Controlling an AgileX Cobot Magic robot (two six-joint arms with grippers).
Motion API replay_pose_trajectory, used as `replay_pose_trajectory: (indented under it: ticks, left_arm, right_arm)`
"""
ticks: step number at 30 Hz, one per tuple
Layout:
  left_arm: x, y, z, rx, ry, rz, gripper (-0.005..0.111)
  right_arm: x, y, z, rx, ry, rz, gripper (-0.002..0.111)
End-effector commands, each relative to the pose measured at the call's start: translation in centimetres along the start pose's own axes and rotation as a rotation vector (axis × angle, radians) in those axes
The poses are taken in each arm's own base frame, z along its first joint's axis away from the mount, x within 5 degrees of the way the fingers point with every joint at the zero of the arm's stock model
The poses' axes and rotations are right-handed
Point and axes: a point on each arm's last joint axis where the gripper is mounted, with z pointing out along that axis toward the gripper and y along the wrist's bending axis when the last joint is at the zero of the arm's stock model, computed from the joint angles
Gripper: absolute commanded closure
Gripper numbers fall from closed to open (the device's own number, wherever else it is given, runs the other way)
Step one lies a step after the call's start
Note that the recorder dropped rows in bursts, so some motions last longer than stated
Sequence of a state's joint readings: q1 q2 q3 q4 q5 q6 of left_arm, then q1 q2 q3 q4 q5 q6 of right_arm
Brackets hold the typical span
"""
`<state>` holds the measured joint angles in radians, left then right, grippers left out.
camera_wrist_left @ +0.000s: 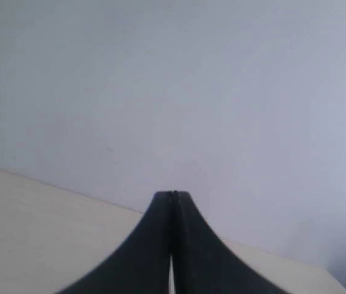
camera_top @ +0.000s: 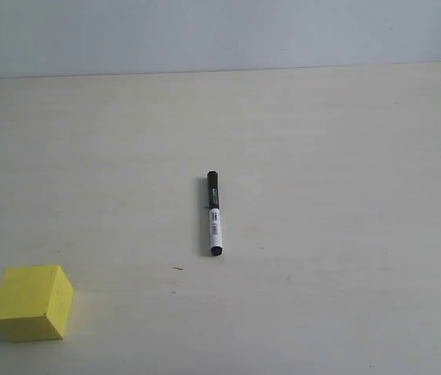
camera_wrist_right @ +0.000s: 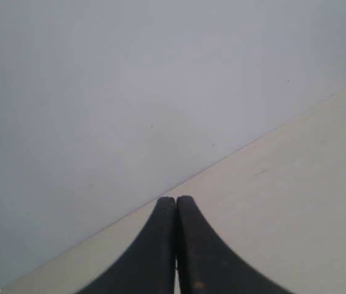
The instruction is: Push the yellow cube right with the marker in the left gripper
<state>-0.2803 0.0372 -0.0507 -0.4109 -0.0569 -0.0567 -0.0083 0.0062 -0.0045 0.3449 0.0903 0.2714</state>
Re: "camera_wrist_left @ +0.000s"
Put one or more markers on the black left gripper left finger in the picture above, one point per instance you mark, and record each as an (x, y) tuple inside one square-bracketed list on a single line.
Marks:
[(141, 264)]

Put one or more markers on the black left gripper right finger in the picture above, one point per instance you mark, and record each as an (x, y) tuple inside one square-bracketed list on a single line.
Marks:
[(202, 263)]

